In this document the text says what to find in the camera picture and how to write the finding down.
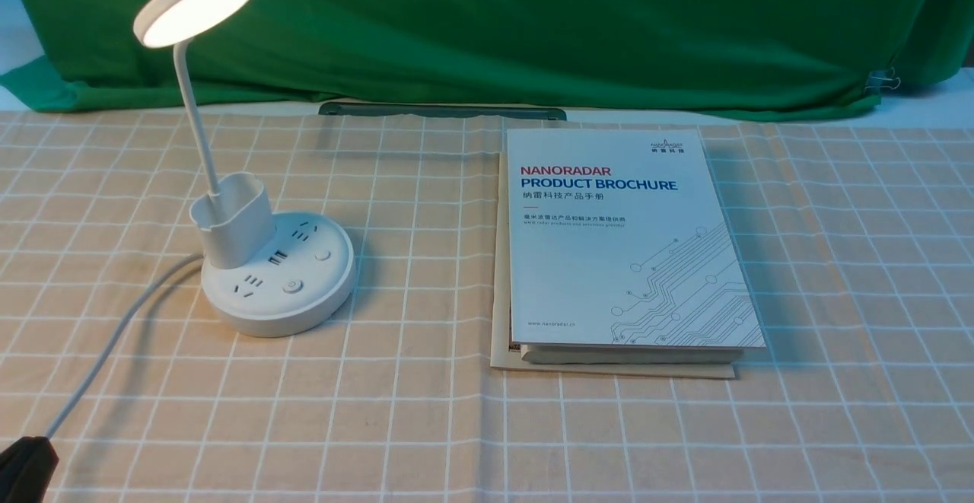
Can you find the green backdrop cloth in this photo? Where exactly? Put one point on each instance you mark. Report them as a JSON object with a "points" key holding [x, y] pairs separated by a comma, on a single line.
{"points": [[755, 60]]}

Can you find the black object at table corner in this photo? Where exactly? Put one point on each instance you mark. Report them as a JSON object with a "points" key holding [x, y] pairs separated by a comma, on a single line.
{"points": [[27, 468]]}

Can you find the dark grey flat bar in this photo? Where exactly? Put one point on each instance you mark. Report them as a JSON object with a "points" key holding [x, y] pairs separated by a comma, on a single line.
{"points": [[371, 109]]}

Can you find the white Nanoradar product brochure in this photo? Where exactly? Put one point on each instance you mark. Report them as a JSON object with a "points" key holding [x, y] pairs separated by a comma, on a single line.
{"points": [[617, 241]]}

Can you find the white desk lamp with sockets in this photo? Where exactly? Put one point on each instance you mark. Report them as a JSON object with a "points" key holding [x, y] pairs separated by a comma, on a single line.
{"points": [[268, 274]]}

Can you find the silver binder clip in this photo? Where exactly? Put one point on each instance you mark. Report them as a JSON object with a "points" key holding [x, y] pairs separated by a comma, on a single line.
{"points": [[882, 80]]}

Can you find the beige book under brochure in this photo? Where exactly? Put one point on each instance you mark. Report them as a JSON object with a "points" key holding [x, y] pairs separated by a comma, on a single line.
{"points": [[501, 357]]}

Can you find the beige checkered tablecloth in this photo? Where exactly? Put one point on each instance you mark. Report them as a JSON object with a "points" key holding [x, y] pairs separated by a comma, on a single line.
{"points": [[857, 243]]}

